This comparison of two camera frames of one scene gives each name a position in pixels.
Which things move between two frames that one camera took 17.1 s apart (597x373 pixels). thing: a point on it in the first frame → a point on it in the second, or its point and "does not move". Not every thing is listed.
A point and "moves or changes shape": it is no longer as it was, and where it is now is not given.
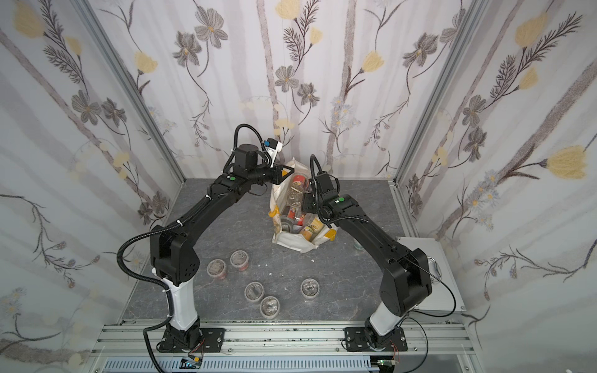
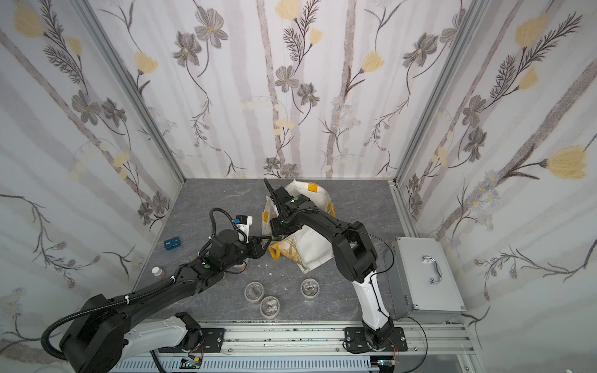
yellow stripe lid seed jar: (310, 287) does not move
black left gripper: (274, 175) → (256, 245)
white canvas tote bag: (294, 240) moves or changes shape
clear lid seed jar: (270, 307) does not move
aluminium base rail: (284, 337) does not move
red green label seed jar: (253, 291) does not move
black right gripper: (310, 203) → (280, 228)
